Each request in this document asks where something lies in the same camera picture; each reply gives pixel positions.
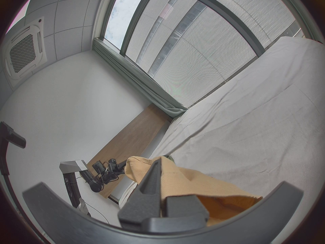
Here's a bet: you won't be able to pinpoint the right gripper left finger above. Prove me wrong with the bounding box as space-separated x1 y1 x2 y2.
118 159 163 229

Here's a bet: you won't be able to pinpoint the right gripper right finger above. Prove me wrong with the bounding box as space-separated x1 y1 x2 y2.
166 195 209 226

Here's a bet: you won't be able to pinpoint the tan shorts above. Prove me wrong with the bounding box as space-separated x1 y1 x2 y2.
126 156 263 227

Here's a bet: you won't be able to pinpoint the bed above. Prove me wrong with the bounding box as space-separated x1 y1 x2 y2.
86 36 325 228

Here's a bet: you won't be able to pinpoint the blue-green curtain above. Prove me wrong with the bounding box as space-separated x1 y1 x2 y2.
92 38 189 119

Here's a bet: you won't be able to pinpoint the window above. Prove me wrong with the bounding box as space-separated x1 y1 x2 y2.
95 0 313 109

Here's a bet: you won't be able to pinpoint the ceiling air conditioner vent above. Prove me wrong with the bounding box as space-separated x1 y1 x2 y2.
2 15 48 81

